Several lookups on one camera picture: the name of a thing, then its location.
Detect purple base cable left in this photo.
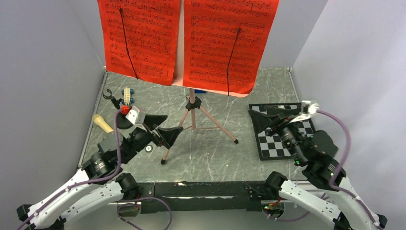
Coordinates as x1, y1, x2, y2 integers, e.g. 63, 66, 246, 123
116, 196, 173, 230

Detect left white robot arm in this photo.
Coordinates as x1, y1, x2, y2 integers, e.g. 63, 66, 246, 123
17, 110, 182, 230

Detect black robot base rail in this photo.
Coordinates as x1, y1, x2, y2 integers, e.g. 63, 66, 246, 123
119, 181, 281, 214

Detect black chessboard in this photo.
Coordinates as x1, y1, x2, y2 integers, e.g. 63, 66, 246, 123
248, 103, 316, 161

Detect cream blue toy car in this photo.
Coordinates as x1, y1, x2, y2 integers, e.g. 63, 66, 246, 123
122, 87, 134, 105

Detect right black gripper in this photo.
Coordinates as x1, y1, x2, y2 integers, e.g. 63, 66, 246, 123
248, 104, 307, 164

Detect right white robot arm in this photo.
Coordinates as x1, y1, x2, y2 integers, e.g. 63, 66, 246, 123
244, 101, 387, 230

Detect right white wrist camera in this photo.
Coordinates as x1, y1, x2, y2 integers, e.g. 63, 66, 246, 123
290, 100, 319, 123

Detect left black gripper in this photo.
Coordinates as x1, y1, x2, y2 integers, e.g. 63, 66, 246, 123
120, 114, 183, 163

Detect black microphone stand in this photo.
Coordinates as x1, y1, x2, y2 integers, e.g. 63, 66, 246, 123
102, 89, 133, 129

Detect cream toy microphone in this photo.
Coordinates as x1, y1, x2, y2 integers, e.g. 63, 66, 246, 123
92, 114, 114, 134

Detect blue white toy brick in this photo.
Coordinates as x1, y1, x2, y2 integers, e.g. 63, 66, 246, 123
194, 90, 206, 94

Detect red sheet music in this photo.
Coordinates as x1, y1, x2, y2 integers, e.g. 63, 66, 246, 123
182, 0, 279, 94
97, 0, 181, 86

